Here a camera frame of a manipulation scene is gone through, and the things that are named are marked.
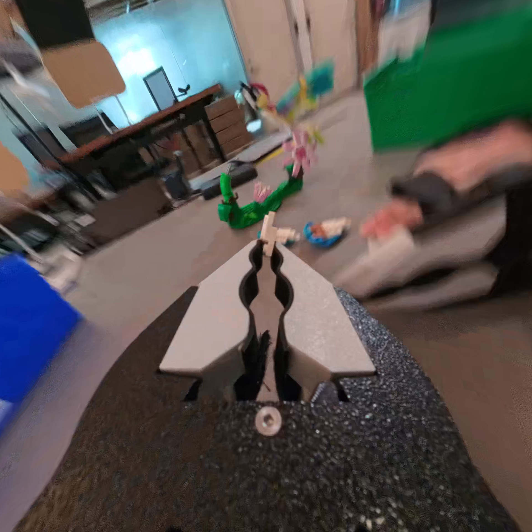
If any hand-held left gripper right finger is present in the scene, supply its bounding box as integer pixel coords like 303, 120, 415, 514
271, 243, 377, 402

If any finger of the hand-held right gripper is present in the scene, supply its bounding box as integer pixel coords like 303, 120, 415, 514
366, 199, 508, 271
332, 260, 499, 311

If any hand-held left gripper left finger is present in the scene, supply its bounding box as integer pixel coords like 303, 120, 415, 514
158, 240, 263, 401

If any blue lego base assembly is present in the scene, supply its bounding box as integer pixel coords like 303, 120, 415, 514
303, 217, 352, 249

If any white lego plate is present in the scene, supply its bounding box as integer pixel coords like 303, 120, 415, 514
274, 226, 301, 247

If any white and brown lego assembly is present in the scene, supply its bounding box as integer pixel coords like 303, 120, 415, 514
257, 211, 281, 257

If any green lego plant model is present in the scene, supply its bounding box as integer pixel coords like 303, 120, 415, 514
217, 129, 321, 230

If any colourful lego box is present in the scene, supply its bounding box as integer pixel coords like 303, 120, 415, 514
241, 60, 336, 125

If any person's right hand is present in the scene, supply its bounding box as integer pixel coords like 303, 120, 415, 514
360, 122, 532, 239

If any black flat case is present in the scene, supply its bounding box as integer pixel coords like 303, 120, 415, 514
201, 163, 259, 201

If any green plastic bin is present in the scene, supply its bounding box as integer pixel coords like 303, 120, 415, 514
363, 6, 532, 154

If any blue plastic bin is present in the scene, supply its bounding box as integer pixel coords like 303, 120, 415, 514
0, 253, 85, 420

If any yellow pencil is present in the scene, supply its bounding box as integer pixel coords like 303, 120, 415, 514
255, 146, 288, 166

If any stack of cardboard boxes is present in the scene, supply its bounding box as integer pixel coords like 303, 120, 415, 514
204, 95, 255, 160

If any dark wooden table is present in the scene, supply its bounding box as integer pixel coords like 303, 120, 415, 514
58, 83, 225, 183

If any light wood standing desk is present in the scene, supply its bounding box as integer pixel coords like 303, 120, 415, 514
0, 141, 30, 198
41, 39, 130, 126

